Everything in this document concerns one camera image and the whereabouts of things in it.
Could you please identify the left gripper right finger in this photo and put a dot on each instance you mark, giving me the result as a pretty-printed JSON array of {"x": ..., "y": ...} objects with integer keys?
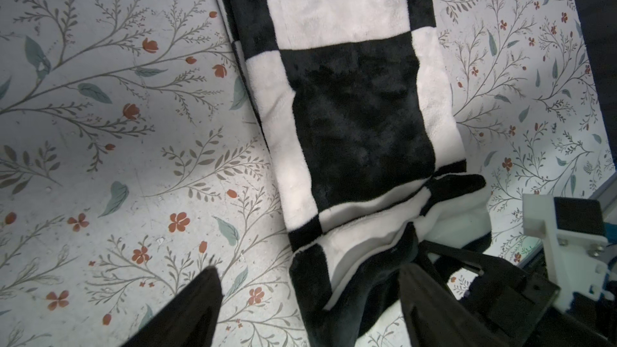
[{"x": 434, "y": 317}]

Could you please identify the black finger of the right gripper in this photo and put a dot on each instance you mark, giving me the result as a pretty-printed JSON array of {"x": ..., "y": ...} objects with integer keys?
[{"x": 439, "y": 259}]

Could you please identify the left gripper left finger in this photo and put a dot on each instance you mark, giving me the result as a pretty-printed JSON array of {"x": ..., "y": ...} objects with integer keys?
[{"x": 189, "y": 319}]

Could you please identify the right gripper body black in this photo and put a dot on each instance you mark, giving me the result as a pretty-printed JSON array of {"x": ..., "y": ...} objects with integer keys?
[{"x": 519, "y": 307}]

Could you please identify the black white checkered pillowcase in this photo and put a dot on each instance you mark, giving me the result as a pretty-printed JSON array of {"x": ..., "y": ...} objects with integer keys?
[{"x": 355, "y": 106}]

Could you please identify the floral patterned table mat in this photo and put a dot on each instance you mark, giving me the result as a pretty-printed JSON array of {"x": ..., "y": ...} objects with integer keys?
[{"x": 131, "y": 158}]

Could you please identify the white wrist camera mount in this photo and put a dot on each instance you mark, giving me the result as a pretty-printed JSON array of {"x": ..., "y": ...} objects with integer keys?
[{"x": 573, "y": 236}]

